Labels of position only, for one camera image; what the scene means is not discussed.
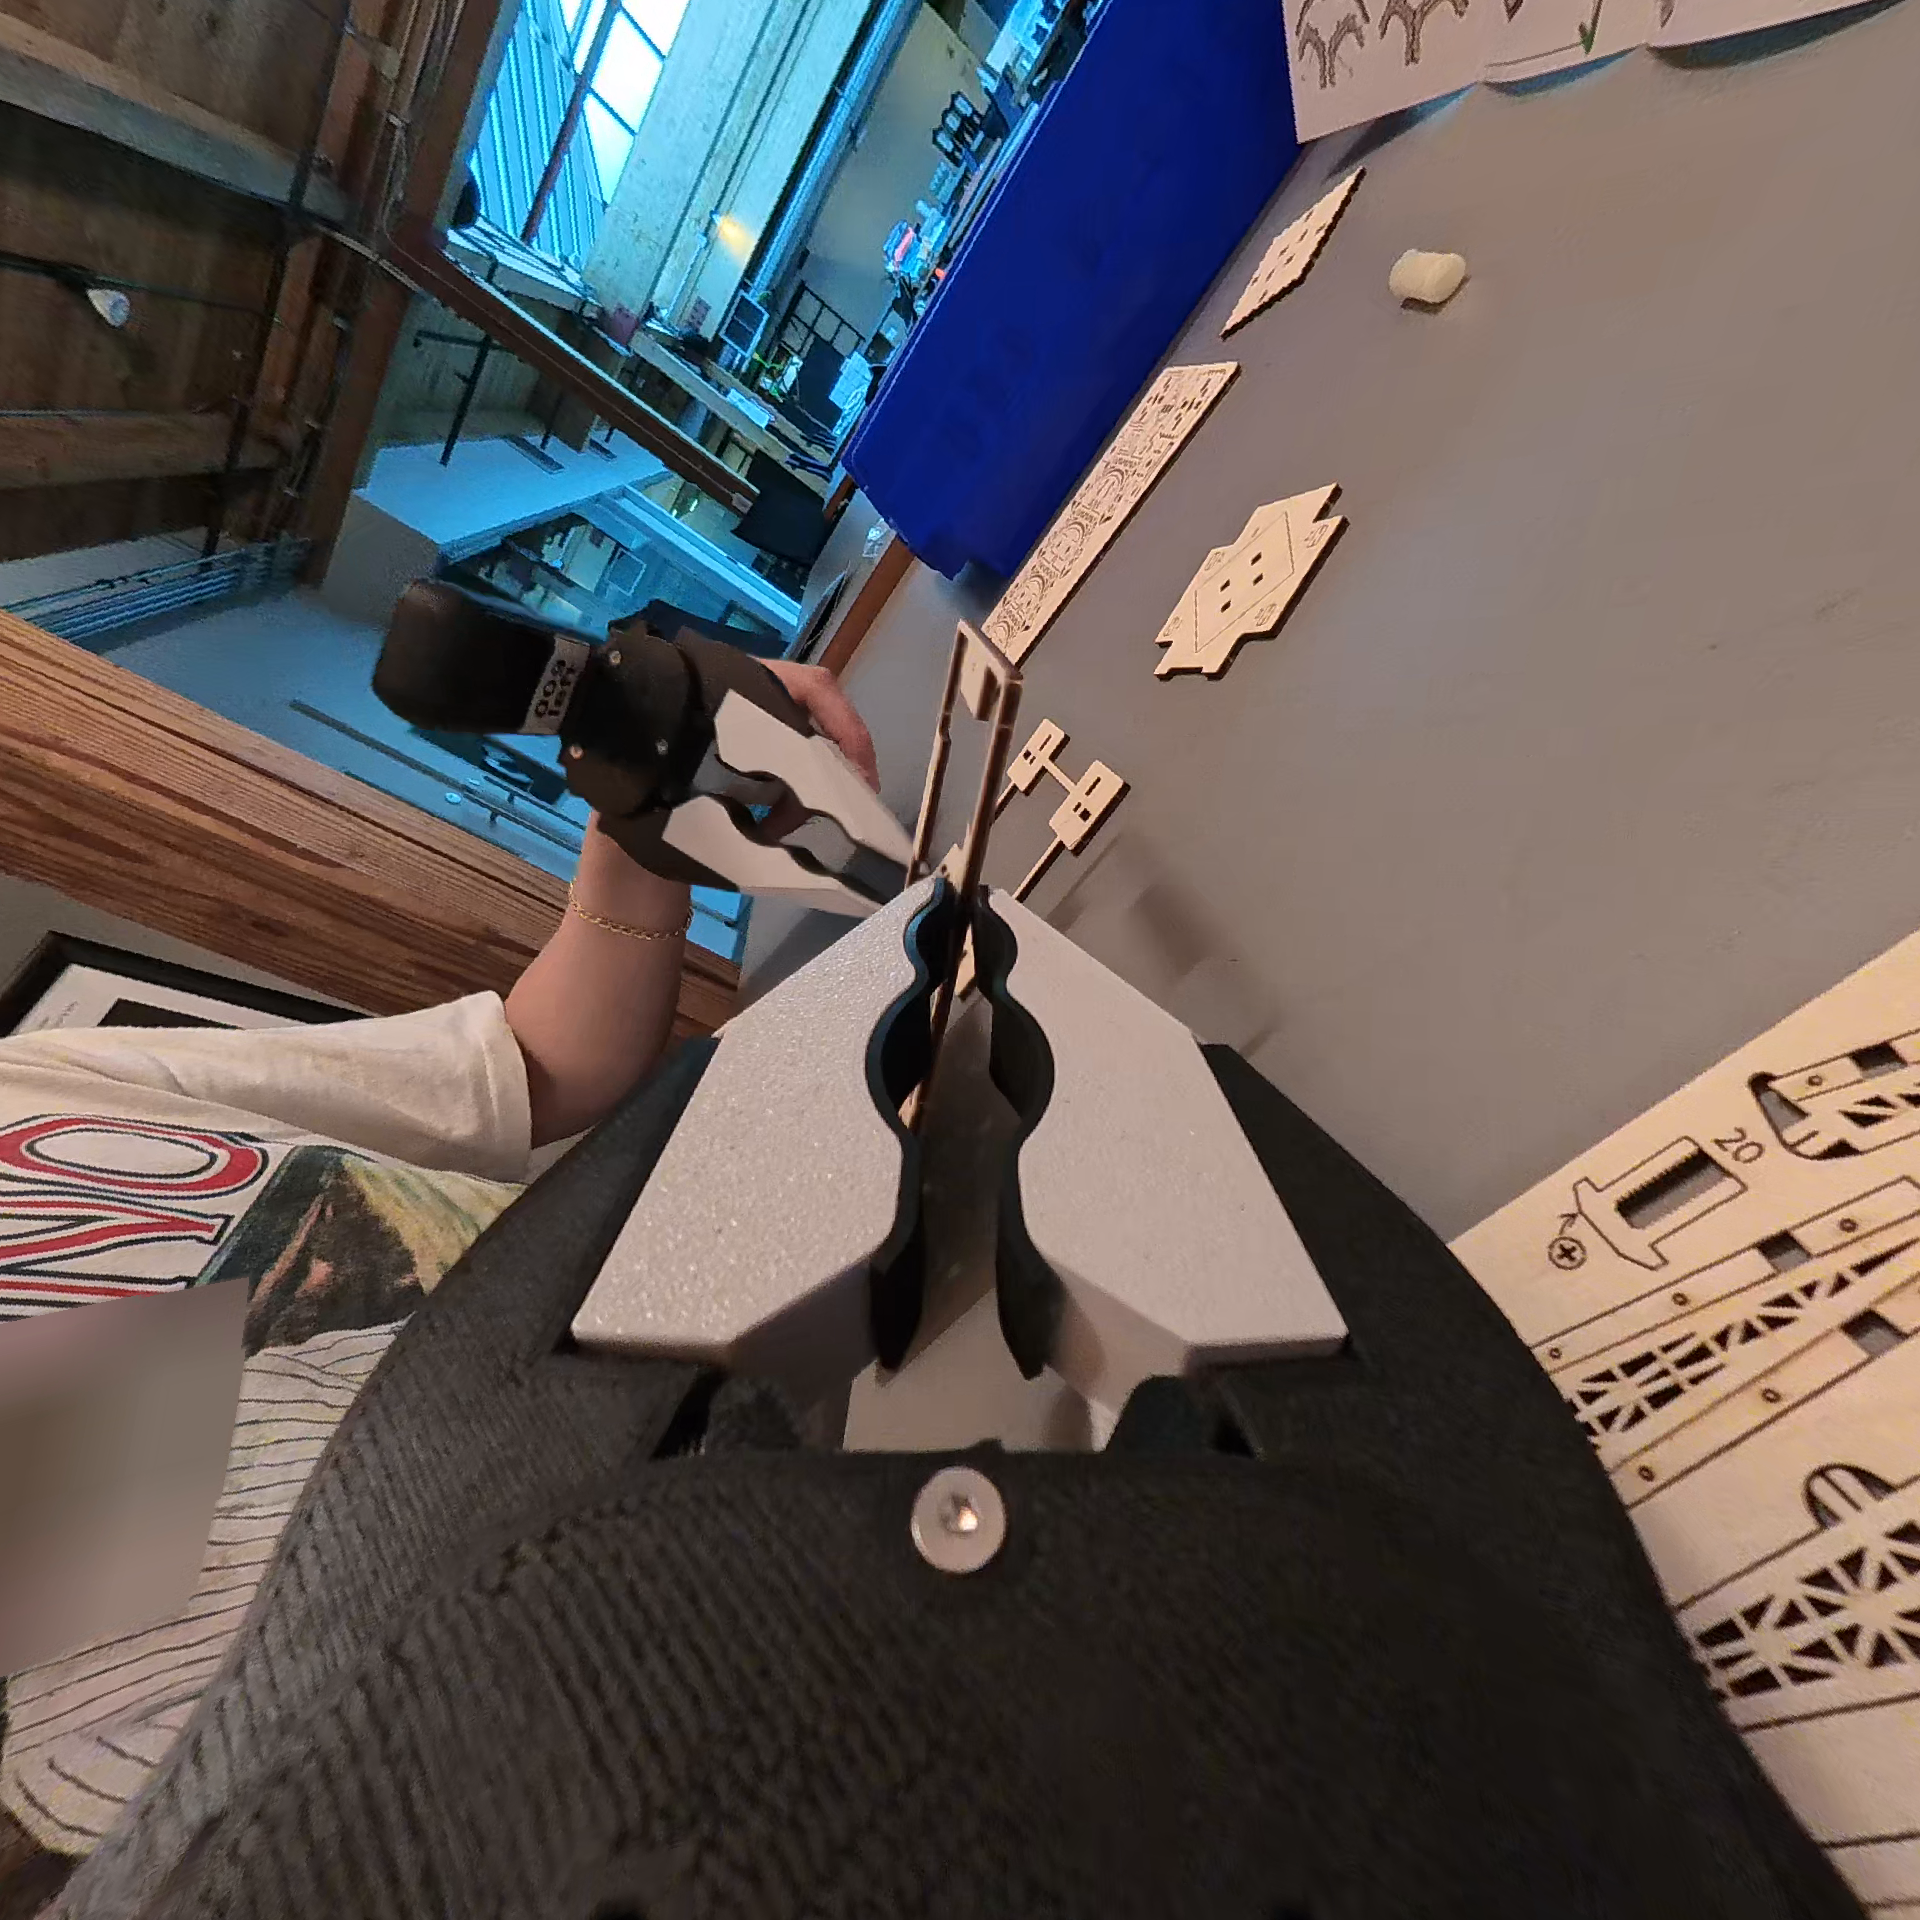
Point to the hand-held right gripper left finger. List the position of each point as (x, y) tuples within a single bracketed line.
[(750, 1185)]

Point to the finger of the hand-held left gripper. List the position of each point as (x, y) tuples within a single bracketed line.
[(765, 863), (809, 757)]

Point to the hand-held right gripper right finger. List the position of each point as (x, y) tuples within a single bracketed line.
[(1184, 1201)]

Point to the wooden puzzle sheet square cutout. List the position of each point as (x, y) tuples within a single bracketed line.
[(960, 960)]

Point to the wooden four-square frame piece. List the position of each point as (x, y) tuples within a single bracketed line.
[(1085, 821)]

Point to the cross-shaped wooden piece diamond print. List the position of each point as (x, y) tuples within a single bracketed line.
[(1200, 637)]

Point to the person's left forearm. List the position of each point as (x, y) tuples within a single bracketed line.
[(600, 1020)]

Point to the person's left hand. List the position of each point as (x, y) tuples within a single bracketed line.
[(838, 720)]

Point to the wooden puzzle sheet arch parts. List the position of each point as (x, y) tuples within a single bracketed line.
[(1109, 495)]

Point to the thick wooden beam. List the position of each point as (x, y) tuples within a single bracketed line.
[(224, 809)]

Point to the blue plastic bin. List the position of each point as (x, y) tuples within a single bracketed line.
[(1080, 299)]

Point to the small serrated square wooden piece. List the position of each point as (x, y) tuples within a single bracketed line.
[(1290, 255)]

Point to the cream wax stick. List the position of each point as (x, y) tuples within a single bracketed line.
[(1429, 276)]

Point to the large wooden sheet lattice parts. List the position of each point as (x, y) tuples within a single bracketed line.
[(1874, 1799)]

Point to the white tower instruction sheet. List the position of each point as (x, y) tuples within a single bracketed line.
[(1441, 83)]

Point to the black picture frame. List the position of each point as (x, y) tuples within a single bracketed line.
[(45, 968)]

